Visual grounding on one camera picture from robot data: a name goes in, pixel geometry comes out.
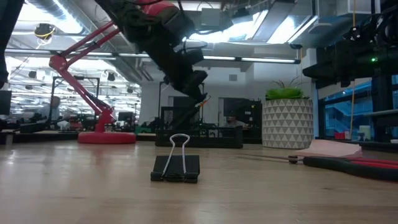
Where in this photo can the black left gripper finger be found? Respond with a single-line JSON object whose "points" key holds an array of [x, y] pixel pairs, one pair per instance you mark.
{"points": [[197, 81], [197, 97]]}

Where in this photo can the black pen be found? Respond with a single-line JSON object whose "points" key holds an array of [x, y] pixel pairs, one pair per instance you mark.
{"points": [[189, 115]]}

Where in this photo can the pink sticky note pad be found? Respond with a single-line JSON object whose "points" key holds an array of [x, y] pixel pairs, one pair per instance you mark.
{"points": [[329, 149]]}

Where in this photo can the large black binder clip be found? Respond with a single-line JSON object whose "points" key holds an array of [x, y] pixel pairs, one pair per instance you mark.
{"points": [[175, 166]]}

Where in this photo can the red and black scissors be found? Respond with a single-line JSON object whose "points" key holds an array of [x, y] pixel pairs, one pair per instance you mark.
{"points": [[342, 166]]}

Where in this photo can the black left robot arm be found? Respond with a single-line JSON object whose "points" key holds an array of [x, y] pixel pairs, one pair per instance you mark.
{"points": [[136, 21]]}

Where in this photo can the black mesh desk organizer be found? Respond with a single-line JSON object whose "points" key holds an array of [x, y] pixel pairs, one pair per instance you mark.
{"points": [[217, 138]]}

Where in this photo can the person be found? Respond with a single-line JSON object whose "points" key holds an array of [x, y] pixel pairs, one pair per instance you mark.
{"points": [[54, 107], [231, 122]]}

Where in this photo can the black background cabinet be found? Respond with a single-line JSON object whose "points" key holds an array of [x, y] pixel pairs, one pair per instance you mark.
{"points": [[248, 112]]}

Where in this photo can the long ceiling light bar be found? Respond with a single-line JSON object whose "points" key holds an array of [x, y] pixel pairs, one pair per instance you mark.
{"points": [[248, 59]]}

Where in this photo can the small red box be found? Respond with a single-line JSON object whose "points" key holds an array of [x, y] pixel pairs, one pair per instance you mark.
{"points": [[339, 136]]}

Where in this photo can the potted succulent, patterned white pot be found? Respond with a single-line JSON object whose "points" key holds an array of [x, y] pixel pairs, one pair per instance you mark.
{"points": [[287, 124]]}

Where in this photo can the red desk lamp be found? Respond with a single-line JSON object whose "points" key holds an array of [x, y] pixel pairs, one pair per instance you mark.
{"points": [[107, 137]]}

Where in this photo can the black ceiling device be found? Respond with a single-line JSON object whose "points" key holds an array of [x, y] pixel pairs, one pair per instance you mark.
{"points": [[44, 30]]}

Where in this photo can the black background monitor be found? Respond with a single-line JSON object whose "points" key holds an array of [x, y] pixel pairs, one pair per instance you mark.
{"points": [[5, 102]]}

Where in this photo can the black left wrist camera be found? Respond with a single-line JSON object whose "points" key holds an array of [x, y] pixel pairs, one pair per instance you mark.
{"points": [[194, 57]]}

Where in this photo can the black background rack frame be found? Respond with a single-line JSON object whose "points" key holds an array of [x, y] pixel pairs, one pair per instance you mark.
{"points": [[160, 93]]}

